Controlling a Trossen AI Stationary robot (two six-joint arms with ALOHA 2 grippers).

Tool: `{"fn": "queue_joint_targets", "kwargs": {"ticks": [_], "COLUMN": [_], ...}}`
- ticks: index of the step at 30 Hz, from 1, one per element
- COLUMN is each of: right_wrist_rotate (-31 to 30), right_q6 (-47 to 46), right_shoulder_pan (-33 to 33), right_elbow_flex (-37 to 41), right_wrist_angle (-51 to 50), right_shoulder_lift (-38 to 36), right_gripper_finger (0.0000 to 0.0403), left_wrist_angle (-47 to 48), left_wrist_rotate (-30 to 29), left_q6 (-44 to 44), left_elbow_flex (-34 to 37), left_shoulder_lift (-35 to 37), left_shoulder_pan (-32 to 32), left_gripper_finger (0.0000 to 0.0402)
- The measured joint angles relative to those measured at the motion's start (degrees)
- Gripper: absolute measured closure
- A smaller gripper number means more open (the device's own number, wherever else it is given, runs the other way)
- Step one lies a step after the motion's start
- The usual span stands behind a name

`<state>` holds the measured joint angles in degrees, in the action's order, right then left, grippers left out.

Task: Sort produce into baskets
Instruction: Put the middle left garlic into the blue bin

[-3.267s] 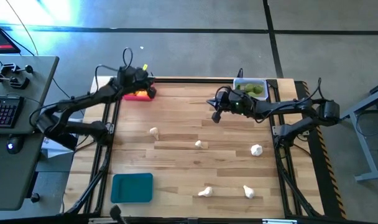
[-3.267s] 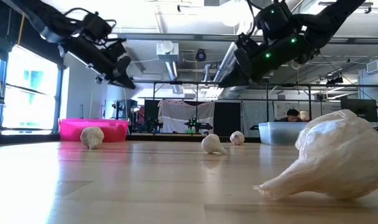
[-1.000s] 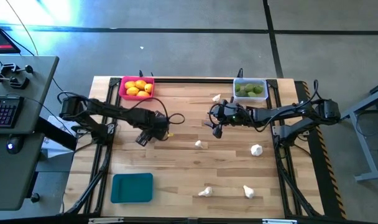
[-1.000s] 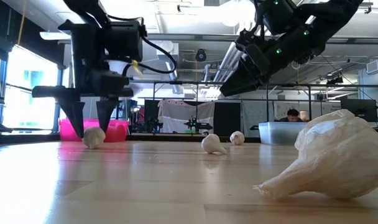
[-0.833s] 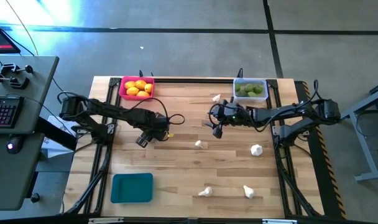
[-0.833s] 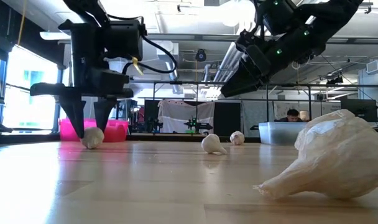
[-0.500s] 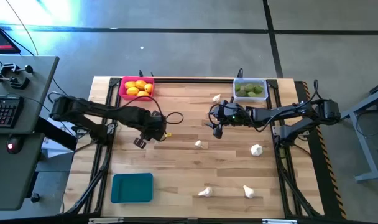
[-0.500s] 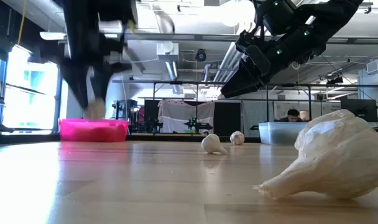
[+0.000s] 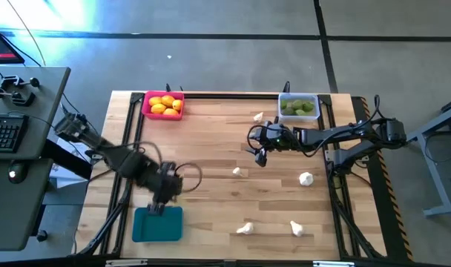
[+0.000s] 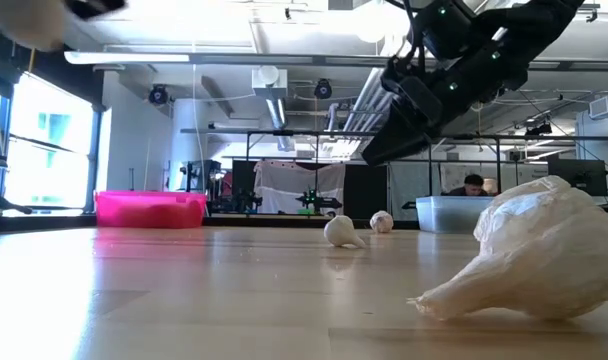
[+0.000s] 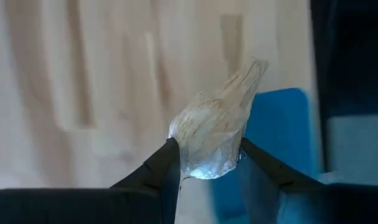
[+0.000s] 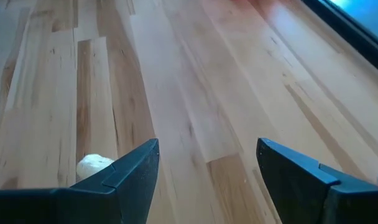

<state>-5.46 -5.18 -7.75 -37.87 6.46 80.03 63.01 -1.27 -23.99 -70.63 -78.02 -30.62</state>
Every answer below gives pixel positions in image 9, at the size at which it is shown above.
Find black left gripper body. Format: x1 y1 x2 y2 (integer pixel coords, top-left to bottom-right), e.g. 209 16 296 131
148 176 184 204

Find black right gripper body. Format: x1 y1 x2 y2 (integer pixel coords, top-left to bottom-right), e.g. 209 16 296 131
258 128 300 152

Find teal plastic basket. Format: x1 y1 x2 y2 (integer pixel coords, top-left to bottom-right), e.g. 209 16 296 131
131 205 185 243

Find clear plastic bin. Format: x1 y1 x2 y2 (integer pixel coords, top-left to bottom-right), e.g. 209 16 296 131
277 92 321 123

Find pink plastic basket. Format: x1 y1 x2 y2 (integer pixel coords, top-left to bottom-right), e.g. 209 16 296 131
141 90 185 122

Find white papers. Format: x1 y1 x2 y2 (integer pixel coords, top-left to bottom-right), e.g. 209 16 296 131
49 139 96 188

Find black computer mouse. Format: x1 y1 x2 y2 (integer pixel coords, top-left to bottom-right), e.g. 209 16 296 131
7 160 29 185

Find dark grey side desk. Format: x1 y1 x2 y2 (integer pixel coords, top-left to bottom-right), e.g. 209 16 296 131
0 65 72 161
0 158 54 251

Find yellow black hazard strip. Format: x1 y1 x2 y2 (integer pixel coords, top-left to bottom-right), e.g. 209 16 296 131
358 96 415 261

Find workbench with grey legs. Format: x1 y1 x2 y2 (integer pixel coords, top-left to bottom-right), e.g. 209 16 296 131
406 94 451 218

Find black keyboard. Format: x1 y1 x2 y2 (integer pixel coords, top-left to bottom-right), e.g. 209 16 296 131
0 113 30 154

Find black desk clamp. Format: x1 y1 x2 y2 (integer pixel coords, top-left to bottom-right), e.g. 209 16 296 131
0 73 41 90
0 88 37 108

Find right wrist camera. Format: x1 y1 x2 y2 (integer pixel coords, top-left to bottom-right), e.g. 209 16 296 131
261 123 283 137

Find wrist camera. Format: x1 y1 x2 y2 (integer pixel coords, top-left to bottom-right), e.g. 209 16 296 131
261 123 283 137
159 160 179 178

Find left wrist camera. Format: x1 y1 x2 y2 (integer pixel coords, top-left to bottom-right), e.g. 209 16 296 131
159 160 179 178

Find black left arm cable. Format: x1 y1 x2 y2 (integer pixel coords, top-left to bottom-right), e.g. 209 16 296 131
173 162 204 194

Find silver metal bracket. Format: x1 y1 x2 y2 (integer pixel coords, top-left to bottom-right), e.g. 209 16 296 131
313 260 355 267
105 259 148 267

